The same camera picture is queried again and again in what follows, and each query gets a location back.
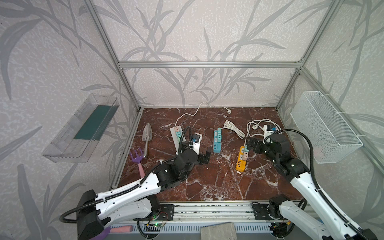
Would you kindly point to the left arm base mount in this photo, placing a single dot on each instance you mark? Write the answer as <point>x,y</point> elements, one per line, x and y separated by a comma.
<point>166,213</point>

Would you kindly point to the purple pink hand rake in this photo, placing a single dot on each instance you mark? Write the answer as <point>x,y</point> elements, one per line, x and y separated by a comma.
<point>137,159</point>

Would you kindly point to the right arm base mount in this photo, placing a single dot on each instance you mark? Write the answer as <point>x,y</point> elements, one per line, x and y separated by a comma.
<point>266,211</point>

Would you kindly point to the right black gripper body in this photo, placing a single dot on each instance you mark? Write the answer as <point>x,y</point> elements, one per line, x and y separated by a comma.
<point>260,147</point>

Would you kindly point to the white multicolour power strip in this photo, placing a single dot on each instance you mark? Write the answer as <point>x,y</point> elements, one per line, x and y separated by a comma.
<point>179,139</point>

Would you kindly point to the orange power strip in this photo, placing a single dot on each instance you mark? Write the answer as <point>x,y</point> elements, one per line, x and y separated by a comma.
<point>241,165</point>

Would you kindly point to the metal garden trowel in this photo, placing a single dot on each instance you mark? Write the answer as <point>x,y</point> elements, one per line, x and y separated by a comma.
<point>146,137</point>

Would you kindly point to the grey sponge block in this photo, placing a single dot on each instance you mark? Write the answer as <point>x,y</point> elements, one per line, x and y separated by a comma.
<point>225,231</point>

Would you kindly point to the white wire mesh basket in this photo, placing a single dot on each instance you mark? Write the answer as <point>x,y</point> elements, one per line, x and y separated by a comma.
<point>331,136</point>

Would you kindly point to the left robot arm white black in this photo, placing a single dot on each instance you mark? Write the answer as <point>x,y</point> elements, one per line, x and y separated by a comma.
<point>134,201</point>

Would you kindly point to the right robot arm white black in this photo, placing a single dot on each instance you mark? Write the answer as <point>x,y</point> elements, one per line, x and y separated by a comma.
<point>333,222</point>

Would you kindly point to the blue power strip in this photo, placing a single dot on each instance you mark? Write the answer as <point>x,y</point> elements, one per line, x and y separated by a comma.
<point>216,146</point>

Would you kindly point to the purple pink brush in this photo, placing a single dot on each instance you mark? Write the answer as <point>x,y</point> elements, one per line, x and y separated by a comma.
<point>113,230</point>

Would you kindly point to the clear plastic wall tray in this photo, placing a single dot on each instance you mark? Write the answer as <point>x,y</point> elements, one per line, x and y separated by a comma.
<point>77,140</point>

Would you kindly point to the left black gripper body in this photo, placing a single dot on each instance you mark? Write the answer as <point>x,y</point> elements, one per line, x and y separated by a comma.
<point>197,159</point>

